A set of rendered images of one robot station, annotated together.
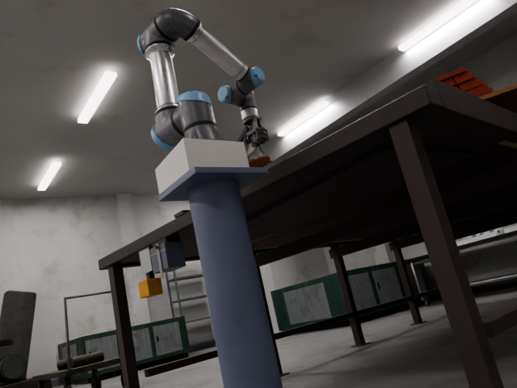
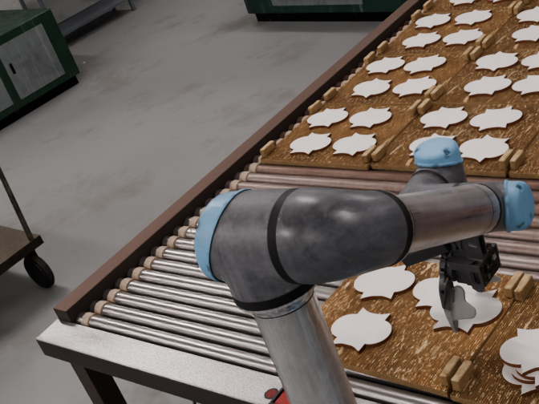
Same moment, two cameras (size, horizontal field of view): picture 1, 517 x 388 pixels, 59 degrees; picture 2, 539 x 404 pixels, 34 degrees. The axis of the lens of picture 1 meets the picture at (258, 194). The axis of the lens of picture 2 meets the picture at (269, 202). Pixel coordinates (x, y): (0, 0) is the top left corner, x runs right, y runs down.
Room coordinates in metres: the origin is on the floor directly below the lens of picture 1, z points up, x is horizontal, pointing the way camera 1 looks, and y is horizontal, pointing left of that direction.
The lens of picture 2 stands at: (0.63, 0.17, 2.08)
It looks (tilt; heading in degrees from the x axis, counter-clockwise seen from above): 27 degrees down; 3
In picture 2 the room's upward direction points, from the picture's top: 21 degrees counter-clockwise
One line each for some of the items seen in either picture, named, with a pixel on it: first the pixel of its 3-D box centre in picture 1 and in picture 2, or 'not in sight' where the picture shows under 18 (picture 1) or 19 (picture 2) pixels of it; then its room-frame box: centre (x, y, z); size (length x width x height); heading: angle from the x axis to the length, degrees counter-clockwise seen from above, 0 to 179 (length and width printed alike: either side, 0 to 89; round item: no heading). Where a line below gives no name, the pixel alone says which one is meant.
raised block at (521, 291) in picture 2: not in sight; (524, 287); (2.09, -0.17, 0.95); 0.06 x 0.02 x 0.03; 134
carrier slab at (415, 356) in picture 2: not in sight; (404, 316); (2.15, 0.07, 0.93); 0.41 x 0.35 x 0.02; 43
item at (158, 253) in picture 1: (166, 258); not in sight; (2.16, 0.49, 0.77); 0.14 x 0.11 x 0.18; 46
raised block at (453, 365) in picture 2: not in sight; (451, 370); (1.92, 0.04, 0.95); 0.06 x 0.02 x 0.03; 133
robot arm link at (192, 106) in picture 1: (195, 112); not in sight; (1.47, 0.15, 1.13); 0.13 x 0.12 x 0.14; 50
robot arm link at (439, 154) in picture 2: (246, 100); (440, 174); (1.92, -0.04, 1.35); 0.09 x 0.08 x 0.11; 140
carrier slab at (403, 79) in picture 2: not in sight; (399, 76); (3.38, -0.23, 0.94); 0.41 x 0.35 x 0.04; 46
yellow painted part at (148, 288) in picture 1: (148, 272); not in sight; (2.28, 0.62, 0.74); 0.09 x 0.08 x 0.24; 46
